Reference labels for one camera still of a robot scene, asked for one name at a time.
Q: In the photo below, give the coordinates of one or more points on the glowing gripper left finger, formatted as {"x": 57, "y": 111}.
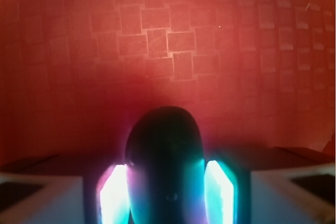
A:
{"x": 64, "y": 189}

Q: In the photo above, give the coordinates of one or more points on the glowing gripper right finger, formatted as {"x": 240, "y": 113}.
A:
{"x": 270, "y": 185}

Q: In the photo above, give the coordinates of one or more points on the red plastic tray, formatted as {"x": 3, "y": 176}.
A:
{"x": 77, "y": 74}

